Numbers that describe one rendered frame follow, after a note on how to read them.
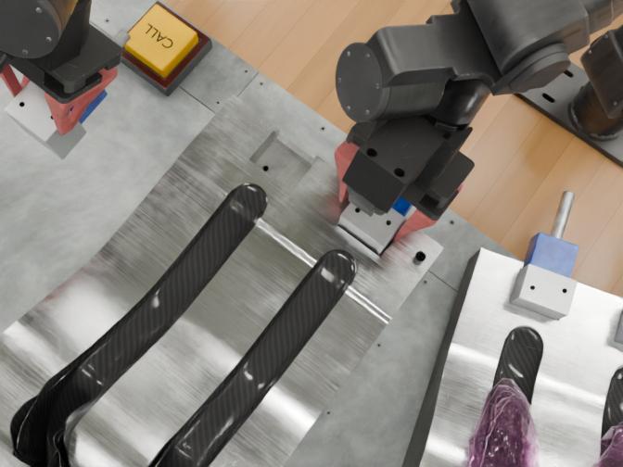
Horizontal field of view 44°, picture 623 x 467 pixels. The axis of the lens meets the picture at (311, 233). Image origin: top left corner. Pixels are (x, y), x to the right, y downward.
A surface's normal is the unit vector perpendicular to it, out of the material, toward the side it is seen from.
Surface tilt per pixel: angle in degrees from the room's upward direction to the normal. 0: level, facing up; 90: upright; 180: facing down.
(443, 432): 21
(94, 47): 27
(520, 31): 34
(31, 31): 66
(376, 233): 0
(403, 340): 0
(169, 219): 4
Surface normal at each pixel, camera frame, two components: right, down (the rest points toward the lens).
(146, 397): 0.31, -0.58
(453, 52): 0.44, -0.37
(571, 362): 0.04, -0.25
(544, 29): -0.36, -0.10
